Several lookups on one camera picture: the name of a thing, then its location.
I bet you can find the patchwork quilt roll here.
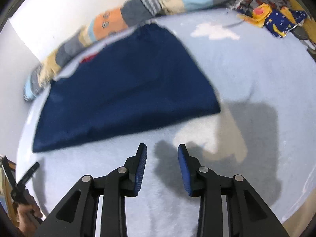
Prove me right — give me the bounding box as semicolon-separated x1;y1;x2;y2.
23;0;250;102

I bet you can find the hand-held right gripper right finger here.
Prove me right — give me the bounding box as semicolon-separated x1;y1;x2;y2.
177;143;291;237

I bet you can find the navy blue jacket red collar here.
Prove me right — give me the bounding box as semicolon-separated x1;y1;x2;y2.
32;23;221;153

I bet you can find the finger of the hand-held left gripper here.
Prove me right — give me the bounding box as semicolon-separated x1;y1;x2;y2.
17;162;40;187

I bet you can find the yellow red printed cloth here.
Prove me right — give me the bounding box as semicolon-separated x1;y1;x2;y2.
238;0;273;29

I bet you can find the navy star printed cloth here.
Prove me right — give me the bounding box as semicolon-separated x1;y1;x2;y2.
266;7;308;38

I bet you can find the person's left hand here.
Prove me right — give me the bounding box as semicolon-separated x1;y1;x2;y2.
15;195;44;235

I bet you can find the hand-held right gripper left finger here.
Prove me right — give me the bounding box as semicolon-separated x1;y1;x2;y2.
35;143;149;237

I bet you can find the wooden headboard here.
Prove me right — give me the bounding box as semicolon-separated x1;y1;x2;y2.
281;0;316;55

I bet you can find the light blue cloud blanket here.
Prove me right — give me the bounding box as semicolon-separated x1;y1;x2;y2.
15;7;316;228

